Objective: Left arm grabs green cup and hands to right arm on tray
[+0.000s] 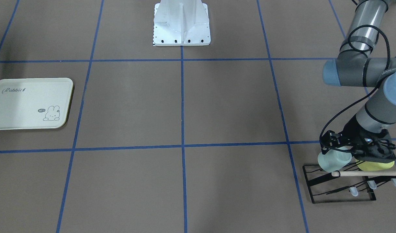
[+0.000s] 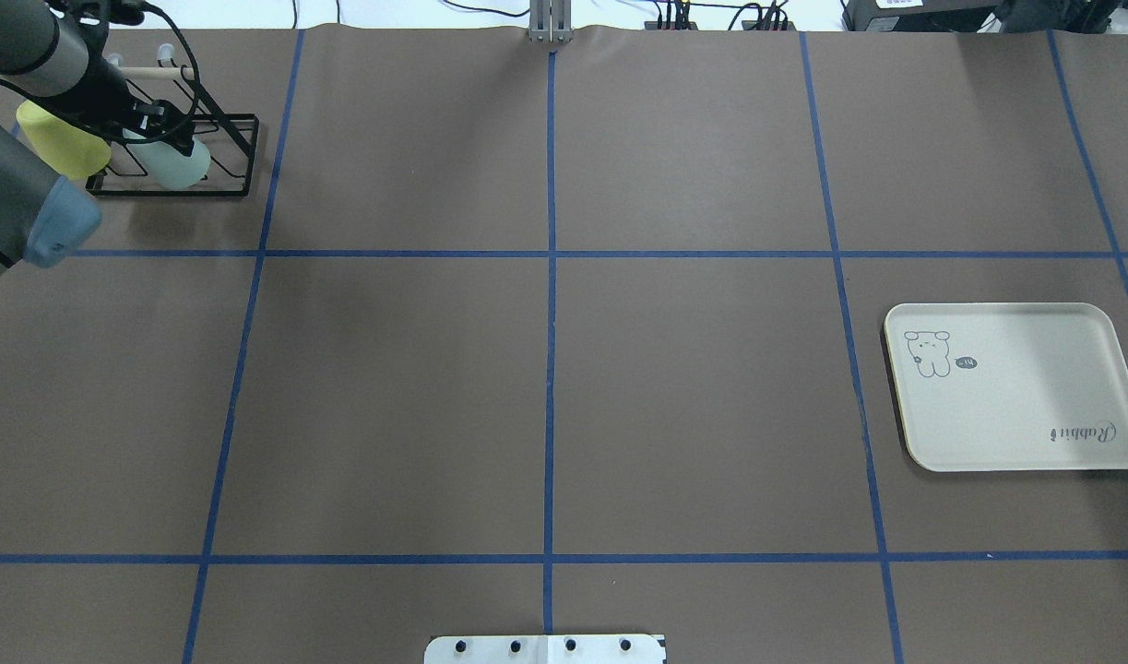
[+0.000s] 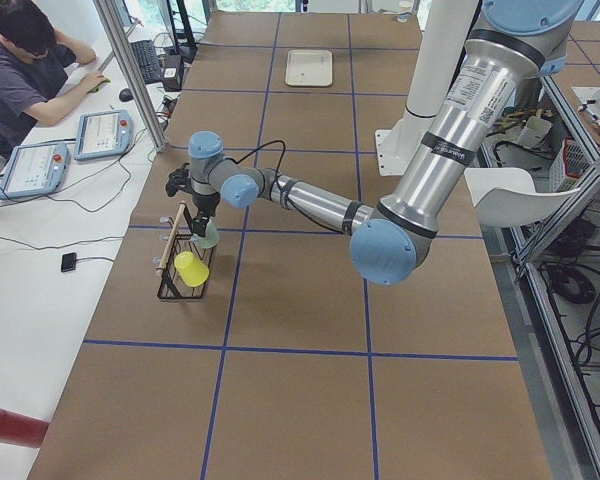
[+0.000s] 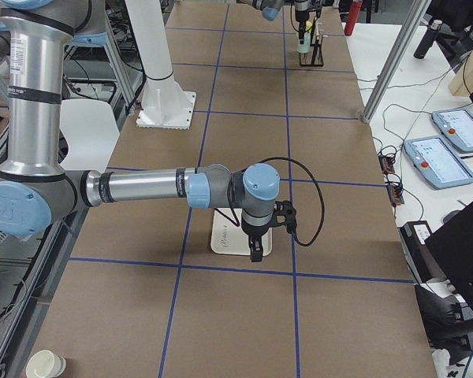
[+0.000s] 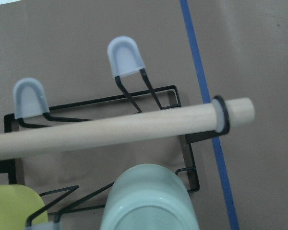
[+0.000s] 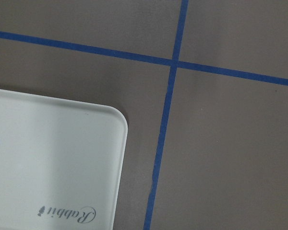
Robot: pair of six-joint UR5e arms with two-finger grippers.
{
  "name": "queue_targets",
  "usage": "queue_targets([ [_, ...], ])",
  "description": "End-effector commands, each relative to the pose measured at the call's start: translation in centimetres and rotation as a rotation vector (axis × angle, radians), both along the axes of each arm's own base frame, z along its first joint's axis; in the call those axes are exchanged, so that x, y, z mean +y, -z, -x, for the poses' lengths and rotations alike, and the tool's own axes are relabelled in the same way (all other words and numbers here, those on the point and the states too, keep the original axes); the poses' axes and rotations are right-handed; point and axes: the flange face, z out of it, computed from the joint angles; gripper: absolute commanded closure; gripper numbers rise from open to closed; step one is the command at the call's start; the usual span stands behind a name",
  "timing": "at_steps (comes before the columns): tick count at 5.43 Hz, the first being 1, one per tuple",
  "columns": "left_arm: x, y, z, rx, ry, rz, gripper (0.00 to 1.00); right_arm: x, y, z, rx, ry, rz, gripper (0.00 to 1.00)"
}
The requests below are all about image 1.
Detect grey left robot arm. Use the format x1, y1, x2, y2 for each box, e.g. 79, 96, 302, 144
319, 0, 396, 159

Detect yellow cup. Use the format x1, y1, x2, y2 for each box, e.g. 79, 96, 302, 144
355, 159, 396, 172

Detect wooden rack handle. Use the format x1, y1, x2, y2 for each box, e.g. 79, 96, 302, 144
331, 171, 396, 177

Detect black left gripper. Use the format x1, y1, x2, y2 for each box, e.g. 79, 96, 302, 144
321, 115, 389, 155

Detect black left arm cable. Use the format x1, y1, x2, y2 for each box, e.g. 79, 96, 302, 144
319, 25, 391, 152

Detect white rabbit tray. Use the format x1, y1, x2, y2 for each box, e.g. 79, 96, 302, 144
0, 78, 74, 131

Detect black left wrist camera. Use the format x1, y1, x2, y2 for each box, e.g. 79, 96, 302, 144
354, 138, 396, 163

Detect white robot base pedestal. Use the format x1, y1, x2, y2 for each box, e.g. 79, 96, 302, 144
153, 0, 211, 46

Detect light green cup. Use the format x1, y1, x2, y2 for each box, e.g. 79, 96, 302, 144
317, 149, 352, 172

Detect black wire cup rack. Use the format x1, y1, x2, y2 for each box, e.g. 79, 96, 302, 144
302, 163, 396, 204

